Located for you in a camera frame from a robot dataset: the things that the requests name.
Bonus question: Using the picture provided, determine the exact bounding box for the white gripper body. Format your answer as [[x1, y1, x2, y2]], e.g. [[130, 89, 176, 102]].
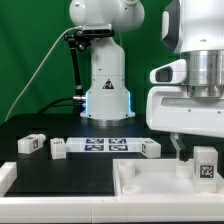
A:
[[146, 59, 224, 138]]

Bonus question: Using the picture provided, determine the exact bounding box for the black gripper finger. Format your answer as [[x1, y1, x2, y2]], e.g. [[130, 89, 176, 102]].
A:
[[170, 133, 189, 162]]

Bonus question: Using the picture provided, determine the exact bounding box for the white square tabletop part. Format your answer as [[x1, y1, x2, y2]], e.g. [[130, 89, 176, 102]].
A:
[[113, 159, 224, 197]]

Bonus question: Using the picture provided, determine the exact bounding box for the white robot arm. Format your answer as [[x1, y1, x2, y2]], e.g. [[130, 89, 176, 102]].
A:
[[69, 0, 224, 157]]

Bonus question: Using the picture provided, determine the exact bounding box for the white plate with markers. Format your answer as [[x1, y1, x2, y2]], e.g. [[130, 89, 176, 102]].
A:
[[66, 137, 142, 153]]

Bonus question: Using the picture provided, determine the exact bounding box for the white U-shaped obstacle frame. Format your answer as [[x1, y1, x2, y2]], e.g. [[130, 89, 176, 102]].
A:
[[0, 163, 224, 224]]

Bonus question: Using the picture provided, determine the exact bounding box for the black cable bundle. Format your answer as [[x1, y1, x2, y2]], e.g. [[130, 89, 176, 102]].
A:
[[37, 96, 84, 115]]

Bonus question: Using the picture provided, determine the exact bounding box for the grey mounted camera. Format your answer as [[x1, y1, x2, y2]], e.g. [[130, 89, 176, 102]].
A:
[[82, 24, 112, 35]]

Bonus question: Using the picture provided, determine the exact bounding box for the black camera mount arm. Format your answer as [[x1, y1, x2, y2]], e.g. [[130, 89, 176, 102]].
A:
[[64, 29, 116, 101]]

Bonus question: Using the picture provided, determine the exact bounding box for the grey camera cable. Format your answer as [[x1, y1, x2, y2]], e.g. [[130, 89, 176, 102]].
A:
[[4, 25, 83, 122]]

